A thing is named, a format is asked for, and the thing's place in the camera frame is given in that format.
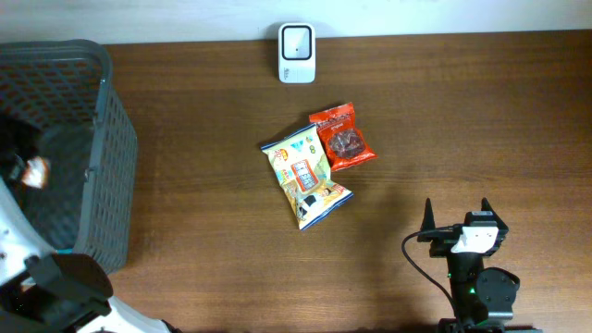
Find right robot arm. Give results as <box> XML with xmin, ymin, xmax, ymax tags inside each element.
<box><xmin>416</xmin><ymin>199</ymin><xmax>541</xmax><ymax>333</ymax></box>

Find grey plastic basket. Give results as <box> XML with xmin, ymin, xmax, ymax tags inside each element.
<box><xmin>1</xmin><ymin>40</ymin><xmax>138</xmax><ymax>273</ymax></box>

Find red snack bag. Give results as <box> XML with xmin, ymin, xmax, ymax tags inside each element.
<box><xmin>309</xmin><ymin>103</ymin><xmax>377</xmax><ymax>171</ymax></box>

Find white barcode scanner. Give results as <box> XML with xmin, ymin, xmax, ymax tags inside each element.
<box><xmin>277</xmin><ymin>22</ymin><xmax>316</xmax><ymax>84</ymax></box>

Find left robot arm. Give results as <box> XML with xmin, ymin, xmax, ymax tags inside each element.
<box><xmin>1</xmin><ymin>117</ymin><xmax>175</xmax><ymax>333</ymax></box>

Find yellow wet wipes bag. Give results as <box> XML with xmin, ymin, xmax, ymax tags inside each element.
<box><xmin>261</xmin><ymin>124</ymin><xmax>353</xmax><ymax>230</ymax></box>

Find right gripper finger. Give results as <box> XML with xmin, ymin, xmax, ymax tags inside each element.
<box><xmin>481</xmin><ymin>197</ymin><xmax>504</xmax><ymax>227</ymax></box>
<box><xmin>421</xmin><ymin>198</ymin><xmax>436</xmax><ymax>231</ymax></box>

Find orange tissue pack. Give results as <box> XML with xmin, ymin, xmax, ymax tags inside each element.
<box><xmin>21</xmin><ymin>156</ymin><xmax>51</xmax><ymax>189</ymax></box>

